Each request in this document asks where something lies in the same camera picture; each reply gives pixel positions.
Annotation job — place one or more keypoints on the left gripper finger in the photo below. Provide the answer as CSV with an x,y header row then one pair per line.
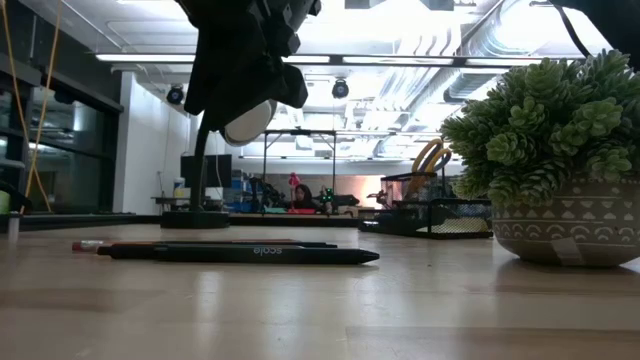
x,y
292,90
225,95

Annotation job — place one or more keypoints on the orange pencil with eraser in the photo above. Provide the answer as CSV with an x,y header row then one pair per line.
x,y
87,245

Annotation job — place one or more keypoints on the yellow sticky note pad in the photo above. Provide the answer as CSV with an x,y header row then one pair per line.
x,y
457,226

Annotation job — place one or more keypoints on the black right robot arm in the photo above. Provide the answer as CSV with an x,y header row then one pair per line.
x,y
615,25

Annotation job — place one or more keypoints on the background black robot arm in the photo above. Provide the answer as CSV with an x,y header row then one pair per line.
x,y
265,192
340,200

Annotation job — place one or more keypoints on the black mesh desk organizer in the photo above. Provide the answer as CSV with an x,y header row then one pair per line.
x,y
450,215

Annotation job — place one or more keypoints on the black gooseneck desk lamp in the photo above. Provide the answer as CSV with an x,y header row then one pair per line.
x,y
250,127

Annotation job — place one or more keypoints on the black computer monitor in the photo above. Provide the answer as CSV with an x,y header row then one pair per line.
x,y
215,170

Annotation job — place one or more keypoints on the red background object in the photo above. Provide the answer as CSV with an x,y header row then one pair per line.
x,y
294,179

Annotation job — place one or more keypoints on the blue storage bins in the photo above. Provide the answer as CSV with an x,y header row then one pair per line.
x,y
240,187

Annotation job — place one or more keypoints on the white plastic container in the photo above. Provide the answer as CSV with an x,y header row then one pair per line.
x,y
179,187

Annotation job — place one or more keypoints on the person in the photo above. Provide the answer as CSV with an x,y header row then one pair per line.
x,y
304,197

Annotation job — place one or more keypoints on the long ceiling light bar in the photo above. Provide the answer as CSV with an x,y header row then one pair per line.
x,y
400,60

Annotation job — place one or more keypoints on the background desk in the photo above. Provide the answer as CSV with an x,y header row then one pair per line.
x,y
165,201

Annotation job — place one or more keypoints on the black pen with scale print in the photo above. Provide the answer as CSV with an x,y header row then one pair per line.
x,y
225,254

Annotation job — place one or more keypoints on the small green object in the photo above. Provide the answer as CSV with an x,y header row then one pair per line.
x,y
3,201

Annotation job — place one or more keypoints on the succulent plant in patterned pot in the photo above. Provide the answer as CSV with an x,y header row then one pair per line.
x,y
550,150

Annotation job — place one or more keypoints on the black background workstation frame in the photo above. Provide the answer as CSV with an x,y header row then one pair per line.
x,y
300,132

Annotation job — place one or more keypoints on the black hanging ceiling camera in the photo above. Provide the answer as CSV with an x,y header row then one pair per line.
x,y
340,89

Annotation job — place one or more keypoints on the black wall-mounted camera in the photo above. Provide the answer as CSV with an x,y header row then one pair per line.
x,y
175,95

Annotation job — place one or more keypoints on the black aluminium table frame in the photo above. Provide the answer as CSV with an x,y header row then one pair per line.
x,y
100,220

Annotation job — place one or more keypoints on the small silver post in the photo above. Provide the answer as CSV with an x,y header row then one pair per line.
x,y
13,227

